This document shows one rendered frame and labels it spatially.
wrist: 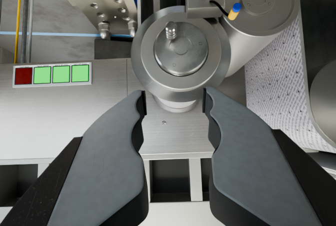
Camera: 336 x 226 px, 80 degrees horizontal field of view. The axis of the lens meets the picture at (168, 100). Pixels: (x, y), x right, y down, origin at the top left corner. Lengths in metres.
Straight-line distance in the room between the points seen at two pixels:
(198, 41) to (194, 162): 0.42
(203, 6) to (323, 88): 0.21
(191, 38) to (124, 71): 0.39
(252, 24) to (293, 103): 0.14
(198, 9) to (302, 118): 0.22
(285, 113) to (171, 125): 0.33
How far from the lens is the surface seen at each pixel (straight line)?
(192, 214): 0.67
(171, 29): 0.27
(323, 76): 0.37
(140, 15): 0.34
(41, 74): 0.75
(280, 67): 0.41
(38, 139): 0.74
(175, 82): 0.28
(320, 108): 0.36
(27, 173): 0.86
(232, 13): 0.26
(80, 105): 0.68
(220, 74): 0.30
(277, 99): 0.42
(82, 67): 0.69
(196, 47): 0.29
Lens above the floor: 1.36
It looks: 7 degrees down
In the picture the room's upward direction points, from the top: 178 degrees clockwise
